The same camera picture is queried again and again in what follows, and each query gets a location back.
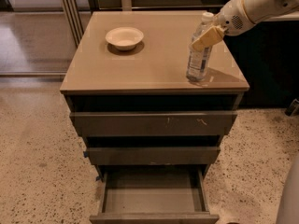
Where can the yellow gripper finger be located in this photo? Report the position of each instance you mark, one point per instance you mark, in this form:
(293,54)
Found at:
(210,37)

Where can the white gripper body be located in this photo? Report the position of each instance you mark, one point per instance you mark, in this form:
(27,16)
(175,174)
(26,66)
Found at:
(233,20)

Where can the clear blue plastic bottle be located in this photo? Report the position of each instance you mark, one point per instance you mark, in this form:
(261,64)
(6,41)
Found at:
(198,60)

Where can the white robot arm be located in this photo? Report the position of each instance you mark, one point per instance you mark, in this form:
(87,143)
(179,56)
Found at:
(262,10)

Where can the grey drawer cabinet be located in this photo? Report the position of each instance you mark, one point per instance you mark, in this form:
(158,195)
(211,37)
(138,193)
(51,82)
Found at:
(150,77)

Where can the top grey drawer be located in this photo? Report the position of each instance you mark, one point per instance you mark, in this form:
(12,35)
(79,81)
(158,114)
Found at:
(98,124)

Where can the middle grey drawer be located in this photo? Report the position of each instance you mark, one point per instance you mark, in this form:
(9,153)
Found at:
(151,155)

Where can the bottom grey open drawer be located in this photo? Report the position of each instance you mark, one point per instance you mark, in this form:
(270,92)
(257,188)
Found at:
(153,195)

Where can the white ceramic bowl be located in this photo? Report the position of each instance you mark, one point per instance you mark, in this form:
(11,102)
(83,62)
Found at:
(124,38)

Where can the dark caster wheel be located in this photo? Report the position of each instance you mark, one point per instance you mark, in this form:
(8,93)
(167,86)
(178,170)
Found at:
(293,108)

